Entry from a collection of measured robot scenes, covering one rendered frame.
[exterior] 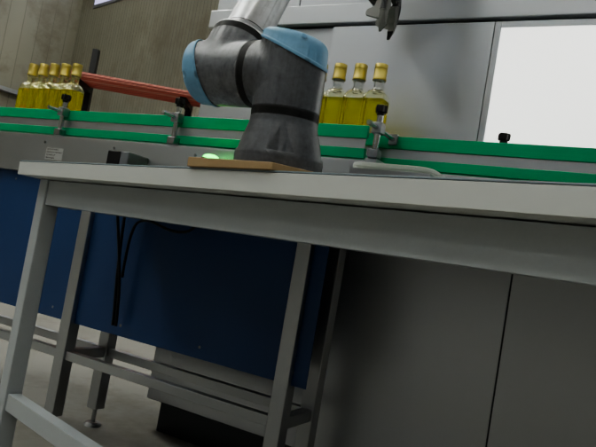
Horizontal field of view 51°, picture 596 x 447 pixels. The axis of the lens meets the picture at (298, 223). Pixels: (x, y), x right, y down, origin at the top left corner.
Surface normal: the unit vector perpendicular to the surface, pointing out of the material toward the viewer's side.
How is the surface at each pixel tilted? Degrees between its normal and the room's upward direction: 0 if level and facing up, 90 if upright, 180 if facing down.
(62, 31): 90
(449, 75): 90
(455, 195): 90
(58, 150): 90
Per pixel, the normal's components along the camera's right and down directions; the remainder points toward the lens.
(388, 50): -0.47, -0.13
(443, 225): -0.67, -0.15
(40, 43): 0.72, 0.08
